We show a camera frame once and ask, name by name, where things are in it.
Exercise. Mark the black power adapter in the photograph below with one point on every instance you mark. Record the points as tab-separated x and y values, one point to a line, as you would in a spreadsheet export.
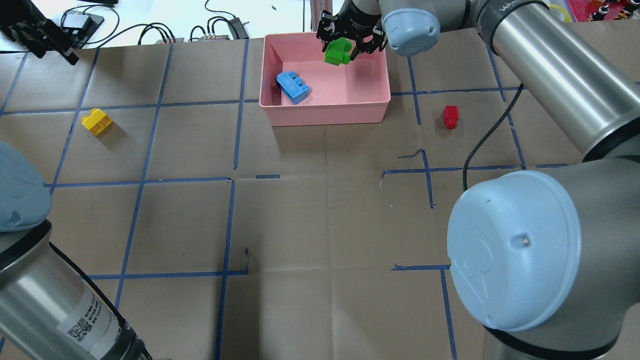
237	29

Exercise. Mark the green toy block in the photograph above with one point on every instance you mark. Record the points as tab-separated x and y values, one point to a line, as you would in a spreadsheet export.
338	52

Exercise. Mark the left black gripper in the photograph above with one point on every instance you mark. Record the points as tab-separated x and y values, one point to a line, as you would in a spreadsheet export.
26	31

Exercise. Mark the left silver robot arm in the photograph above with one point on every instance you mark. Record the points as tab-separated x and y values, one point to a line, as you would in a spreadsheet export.
49	307

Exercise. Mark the blue toy block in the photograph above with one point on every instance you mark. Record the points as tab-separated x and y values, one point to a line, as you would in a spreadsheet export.
295	89

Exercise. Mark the brown paper table mat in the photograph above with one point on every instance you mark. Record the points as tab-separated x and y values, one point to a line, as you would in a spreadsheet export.
219	236

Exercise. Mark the red toy block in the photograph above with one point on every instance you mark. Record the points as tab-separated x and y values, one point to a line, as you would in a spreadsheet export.
450	117

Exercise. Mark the yellow toy block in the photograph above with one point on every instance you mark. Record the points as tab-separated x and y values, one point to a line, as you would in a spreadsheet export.
96	122

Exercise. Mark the pink plastic box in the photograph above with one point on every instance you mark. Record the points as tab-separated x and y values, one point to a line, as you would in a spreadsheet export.
345	94

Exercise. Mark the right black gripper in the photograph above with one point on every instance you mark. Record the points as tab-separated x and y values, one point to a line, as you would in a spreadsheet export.
358	15

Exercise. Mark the aluminium frame post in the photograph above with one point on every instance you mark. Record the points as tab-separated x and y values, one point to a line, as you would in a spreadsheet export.
317	7

